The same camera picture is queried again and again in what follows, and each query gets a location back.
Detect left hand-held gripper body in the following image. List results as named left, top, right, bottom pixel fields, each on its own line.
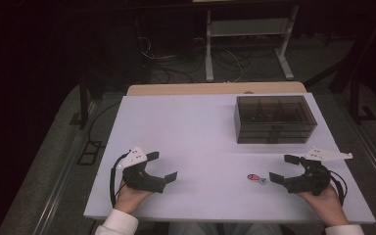
left=116, top=146, right=168, bottom=194

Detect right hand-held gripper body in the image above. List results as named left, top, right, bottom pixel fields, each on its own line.
left=282, top=146, right=353, bottom=197

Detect smoky transparent drawer organizer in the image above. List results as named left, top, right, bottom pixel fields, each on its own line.
left=233, top=94, right=318, bottom=145

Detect person's left hand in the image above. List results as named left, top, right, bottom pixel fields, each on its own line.
left=114, top=180, right=155, bottom=214

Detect person's right hand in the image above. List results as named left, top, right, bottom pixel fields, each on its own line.
left=296, top=183, right=351, bottom=227

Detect person's legs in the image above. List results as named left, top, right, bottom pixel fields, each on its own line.
left=167, top=222, right=285, bottom=235

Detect black metal stand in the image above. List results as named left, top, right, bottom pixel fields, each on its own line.
left=77, top=73, right=106, bottom=130

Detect dark angled stand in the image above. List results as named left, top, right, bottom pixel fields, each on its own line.
left=303, top=9, right=376, bottom=125

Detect white metal stand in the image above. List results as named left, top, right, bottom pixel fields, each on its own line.
left=205, top=4, right=300, bottom=82

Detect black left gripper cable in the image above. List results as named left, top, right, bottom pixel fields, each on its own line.
left=110, top=152, right=129, bottom=209

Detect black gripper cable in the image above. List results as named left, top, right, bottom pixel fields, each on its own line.
left=328, top=169, right=349, bottom=208
left=110, top=152, right=129, bottom=209

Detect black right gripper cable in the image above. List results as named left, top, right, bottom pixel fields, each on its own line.
left=328, top=169, right=349, bottom=208

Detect black floor cable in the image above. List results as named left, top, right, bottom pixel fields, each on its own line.
left=87, top=100, right=122, bottom=149

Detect tangle of floor cables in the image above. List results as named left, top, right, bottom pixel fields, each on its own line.
left=136, top=34, right=253, bottom=84

